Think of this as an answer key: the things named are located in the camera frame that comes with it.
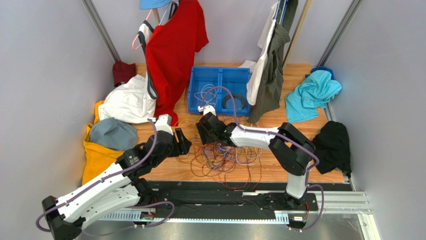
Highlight metal corner rail left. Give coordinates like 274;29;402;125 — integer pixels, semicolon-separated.
81;0;121;62

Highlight coloured wires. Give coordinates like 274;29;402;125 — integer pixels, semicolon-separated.
173;114;265;191

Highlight dark blue cloth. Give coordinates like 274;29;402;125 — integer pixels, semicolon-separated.
304;66;336;80

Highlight grey-blue cloth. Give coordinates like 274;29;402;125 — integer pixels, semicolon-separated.
89;117;138;151

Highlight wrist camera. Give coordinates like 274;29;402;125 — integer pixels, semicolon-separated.
197;105;216;116
147;114;174;136

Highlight metal corner rail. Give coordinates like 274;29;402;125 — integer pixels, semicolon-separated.
81;0;121;62
316;0;363;67

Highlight yellow cloth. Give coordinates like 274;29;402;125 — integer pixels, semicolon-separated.
81;100;124;185

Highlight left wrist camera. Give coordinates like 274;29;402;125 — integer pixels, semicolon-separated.
147;114;174;136

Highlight red t-shirt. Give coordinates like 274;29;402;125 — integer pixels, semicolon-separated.
145;0;209;125

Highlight wooden pole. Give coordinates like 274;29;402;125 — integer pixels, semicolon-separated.
283;0;312;69

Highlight coiled black cable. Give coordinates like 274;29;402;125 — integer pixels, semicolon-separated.
221;93;248;111

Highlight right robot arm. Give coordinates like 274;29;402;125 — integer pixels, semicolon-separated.
196;112;320;200

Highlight blue divided plastic bin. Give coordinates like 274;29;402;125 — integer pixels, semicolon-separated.
187;66;251;117

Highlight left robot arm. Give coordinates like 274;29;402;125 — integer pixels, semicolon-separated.
36;128;192;240

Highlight pale wire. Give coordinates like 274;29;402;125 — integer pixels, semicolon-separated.
193;83;219;109

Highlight blue hat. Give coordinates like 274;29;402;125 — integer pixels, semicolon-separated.
139;0;172;10

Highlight turquoise cloth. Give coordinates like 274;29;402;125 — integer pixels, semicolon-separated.
285;70;343;123

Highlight metal corner rail right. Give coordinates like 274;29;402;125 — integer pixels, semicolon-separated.
316;0;363;67

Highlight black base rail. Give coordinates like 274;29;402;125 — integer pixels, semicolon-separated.
99;180;372;225

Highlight white cloth with black trim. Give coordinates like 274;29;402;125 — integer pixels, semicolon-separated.
98;20;159;125

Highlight pink hanger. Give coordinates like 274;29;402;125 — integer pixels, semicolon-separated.
131;9;155;51

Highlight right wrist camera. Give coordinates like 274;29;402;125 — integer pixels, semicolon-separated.
197;105;216;116

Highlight olive green hanging garment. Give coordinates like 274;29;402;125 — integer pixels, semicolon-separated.
248;0;299;123

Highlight dark red cloth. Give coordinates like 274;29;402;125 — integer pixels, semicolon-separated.
112;61;137;87

